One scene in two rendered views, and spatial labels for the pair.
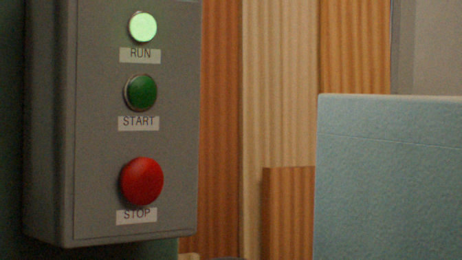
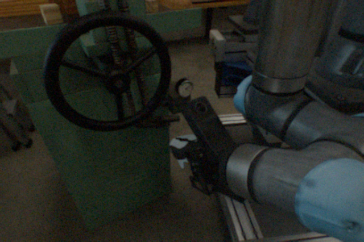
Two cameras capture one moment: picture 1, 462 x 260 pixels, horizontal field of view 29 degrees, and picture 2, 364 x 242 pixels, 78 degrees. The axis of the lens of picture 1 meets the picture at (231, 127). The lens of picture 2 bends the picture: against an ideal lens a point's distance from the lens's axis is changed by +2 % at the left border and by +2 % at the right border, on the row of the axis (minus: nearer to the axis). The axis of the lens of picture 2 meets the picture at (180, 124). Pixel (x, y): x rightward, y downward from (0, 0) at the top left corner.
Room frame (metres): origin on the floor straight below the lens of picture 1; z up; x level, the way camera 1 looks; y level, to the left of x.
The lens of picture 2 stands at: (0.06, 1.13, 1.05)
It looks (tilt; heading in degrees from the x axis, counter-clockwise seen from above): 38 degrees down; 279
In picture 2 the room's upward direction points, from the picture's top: straight up
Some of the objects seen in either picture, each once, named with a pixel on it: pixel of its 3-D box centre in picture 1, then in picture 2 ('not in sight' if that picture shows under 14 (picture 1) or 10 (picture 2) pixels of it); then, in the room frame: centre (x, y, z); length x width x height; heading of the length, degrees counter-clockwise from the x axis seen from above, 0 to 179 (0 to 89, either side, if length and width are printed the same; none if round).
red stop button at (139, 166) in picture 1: (141, 181); not in sight; (0.55, 0.05, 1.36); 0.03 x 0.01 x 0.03; 128
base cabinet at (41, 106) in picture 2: not in sight; (104, 125); (0.57, 0.32, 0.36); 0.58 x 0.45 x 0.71; 128
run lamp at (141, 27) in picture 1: (144, 27); not in sight; (0.56, 0.06, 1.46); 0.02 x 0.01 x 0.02; 128
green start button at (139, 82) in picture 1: (142, 92); not in sight; (0.56, 0.06, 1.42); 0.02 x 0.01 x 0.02; 128
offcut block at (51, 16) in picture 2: not in sight; (51, 13); (0.47, 0.57, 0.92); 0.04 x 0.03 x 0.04; 46
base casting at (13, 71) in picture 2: not in sight; (83, 44); (0.57, 0.32, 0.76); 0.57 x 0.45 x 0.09; 128
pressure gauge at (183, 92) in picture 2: not in sight; (183, 88); (0.16, 0.42, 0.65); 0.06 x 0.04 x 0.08; 38
